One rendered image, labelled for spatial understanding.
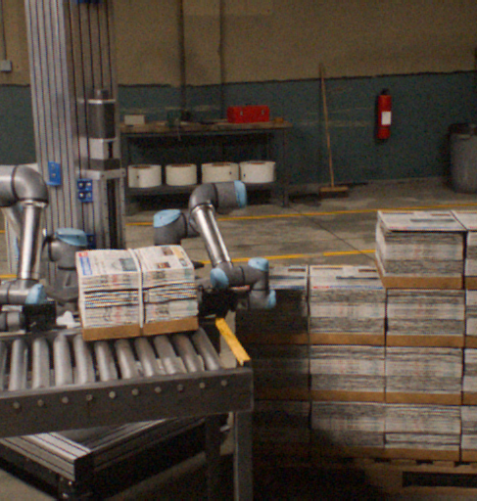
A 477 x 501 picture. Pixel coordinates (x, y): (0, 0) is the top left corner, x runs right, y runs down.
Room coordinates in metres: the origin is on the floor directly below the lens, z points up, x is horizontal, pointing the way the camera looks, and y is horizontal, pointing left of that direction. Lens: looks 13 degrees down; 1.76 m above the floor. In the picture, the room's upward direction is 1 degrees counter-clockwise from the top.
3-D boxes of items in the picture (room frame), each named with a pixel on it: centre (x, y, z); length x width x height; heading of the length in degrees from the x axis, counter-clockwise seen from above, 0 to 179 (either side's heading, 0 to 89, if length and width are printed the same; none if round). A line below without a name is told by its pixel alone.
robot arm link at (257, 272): (3.12, -0.05, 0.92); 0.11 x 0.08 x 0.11; 112
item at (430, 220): (3.39, -0.70, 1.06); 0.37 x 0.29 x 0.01; 176
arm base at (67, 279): (3.35, 0.65, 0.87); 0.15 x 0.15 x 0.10
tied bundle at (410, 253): (3.41, -0.70, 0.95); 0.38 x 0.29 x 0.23; 176
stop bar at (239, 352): (2.73, 0.03, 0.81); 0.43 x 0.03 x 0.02; 12
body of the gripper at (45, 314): (2.95, 0.70, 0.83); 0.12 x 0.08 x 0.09; 102
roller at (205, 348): (2.72, 0.11, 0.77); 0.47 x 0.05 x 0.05; 12
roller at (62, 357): (2.62, 0.56, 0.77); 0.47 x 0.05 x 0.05; 12
